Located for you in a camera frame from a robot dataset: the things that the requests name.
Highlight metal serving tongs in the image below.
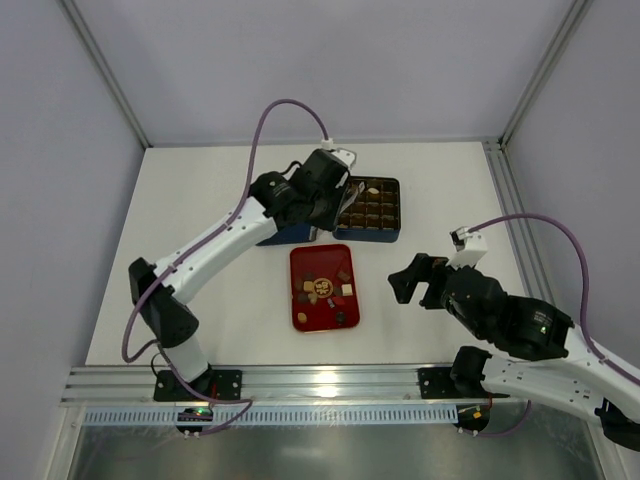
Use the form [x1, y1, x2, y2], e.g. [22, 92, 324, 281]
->
[309, 181, 365, 242]

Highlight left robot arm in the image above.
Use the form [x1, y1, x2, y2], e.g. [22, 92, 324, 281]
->
[129, 148, 356, 383]

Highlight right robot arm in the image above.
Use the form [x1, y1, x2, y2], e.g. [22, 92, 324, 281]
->
[388, 253, 639, 451]

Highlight blue chocolate tin box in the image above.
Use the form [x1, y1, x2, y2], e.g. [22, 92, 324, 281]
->
[332, 176, 402, 243]

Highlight blue tin lid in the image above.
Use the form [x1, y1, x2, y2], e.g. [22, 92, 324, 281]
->
[258, 224, 318, 247]

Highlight red lacquer tray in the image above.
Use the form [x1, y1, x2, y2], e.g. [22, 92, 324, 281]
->
[289, 244, 361, 333]

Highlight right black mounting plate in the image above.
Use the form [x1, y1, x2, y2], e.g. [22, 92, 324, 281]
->
[417, 366, 488, 400]

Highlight black mounting plate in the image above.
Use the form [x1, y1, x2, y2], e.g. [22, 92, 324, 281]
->
[417, 366, 488, 400]
[153, 368, 243, 402]

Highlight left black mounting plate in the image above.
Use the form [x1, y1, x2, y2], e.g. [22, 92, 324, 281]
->
[153, 368, 243, 402]

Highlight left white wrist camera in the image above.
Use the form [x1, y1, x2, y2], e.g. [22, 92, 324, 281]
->
[320, 138, 357, 170]

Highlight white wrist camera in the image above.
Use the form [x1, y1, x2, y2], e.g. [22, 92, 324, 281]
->
[320, 138, 357, 170]
[447, 227, 488, 270]

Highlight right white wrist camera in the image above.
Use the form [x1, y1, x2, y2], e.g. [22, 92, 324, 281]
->
[447, 227, 488, 270]

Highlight right aluminium side rail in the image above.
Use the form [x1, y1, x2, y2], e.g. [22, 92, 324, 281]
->
[483, 140, 556, 304]

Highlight aluminium front rail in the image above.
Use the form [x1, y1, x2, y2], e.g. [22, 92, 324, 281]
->
[62, 363, 511, 407]

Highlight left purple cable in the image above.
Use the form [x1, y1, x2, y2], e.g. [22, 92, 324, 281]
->
[122, 98, 334, 434]

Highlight purple cable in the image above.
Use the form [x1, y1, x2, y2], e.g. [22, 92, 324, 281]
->
[122, 98, 334, 434]
[467, 213, 640, 386]

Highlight slotted cable duct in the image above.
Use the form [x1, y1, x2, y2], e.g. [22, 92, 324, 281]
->
[82, 404, 458, 428]

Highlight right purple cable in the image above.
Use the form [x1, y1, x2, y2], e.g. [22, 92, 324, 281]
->
[467, 213, 640, 386]

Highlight right aluminium corner post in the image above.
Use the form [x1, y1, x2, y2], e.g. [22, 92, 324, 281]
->
[498, 0, 594, 149]

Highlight aluminium corner post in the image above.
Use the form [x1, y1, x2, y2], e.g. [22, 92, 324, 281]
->
[57, 0, 152, 149]
[498, 0, 594, 149]

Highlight left aluminium corner post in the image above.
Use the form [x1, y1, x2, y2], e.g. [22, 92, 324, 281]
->
[57, 0, 152, 149]

